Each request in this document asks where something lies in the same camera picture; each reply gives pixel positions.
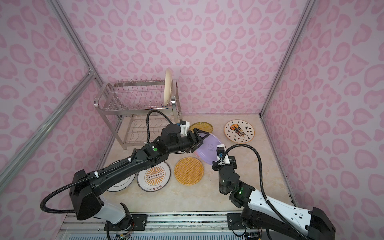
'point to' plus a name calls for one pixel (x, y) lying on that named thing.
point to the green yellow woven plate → (203, 126)
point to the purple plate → (207, 152)
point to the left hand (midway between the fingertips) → (209, 139)
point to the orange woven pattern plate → (189, 170)
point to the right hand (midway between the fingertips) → (224, 148)
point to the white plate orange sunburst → (154, 179)
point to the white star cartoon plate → (239, 131)
